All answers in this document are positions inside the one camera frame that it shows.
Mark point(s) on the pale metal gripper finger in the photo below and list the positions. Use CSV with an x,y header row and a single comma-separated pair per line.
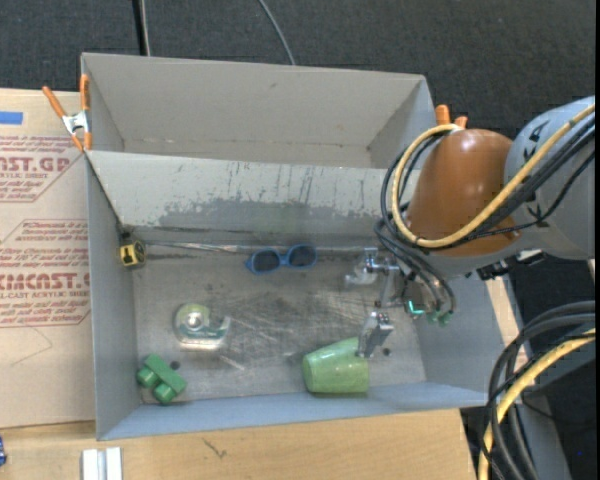
x,y
361,277
373,337

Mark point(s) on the green cup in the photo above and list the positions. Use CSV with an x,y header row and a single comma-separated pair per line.
x,y
336,368

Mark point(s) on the blue sunglasses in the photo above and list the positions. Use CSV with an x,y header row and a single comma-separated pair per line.
x,y
264,260

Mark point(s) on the grey metal bin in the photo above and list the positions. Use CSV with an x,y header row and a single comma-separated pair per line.
x,y
260,198

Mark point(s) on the clear green tape dispenser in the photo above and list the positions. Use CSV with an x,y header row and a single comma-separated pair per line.
x,y
196,324

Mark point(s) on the green toy block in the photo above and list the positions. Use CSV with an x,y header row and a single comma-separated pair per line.
x,y
162,375

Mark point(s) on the yellow and black small cube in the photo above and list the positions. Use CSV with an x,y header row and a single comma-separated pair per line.
x,y
131,255

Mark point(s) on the brown cardboard board red print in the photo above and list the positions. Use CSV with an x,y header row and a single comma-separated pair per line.
x,y
40,358

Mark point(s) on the black cylinder on white bracket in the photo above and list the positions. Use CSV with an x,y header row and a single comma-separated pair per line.
x,y
492,269

